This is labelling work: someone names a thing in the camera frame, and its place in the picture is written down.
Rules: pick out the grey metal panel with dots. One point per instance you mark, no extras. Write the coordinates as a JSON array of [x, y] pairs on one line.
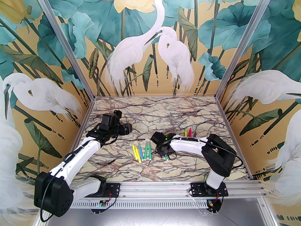
[[152, 218]]

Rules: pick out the aluminium frame post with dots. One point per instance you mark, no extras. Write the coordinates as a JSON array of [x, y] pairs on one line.
[[66, 41], [245, 41]]

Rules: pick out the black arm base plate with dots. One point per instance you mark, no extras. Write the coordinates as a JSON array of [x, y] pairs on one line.
[[115, 188], [196, 189]]

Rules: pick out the circuit board with yellow connector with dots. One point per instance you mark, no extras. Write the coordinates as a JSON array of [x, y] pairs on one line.
[[211, 204]]

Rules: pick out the small green circuit board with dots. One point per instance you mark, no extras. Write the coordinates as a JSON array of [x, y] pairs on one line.
[[102, 203]]

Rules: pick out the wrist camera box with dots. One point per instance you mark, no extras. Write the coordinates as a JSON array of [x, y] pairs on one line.
[[117, 112], [157, 136]]

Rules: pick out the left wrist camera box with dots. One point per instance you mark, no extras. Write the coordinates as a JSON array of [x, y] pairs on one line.
[[117, 112]]

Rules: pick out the perforated metal strip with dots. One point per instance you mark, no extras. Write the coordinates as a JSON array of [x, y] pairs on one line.
[[152, 203]]

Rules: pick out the wide aluminium mounting rail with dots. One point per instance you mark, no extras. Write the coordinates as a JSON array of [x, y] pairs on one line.
[[152, 189]]

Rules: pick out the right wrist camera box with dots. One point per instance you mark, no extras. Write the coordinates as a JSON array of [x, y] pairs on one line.
[[157, 136]]

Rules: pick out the blue highlighter pen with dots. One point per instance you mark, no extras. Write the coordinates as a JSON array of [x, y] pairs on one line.
[[141, 152]]

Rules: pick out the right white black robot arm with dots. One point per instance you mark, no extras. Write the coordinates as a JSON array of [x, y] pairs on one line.
[[188, 145]]

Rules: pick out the aluminium table edge rail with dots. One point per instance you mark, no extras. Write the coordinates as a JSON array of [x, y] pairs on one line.
[[222, 112], [88, 112], [155, 97]]

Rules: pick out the clear acrylic bracket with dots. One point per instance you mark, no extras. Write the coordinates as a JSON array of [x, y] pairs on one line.
[[215, 212]]

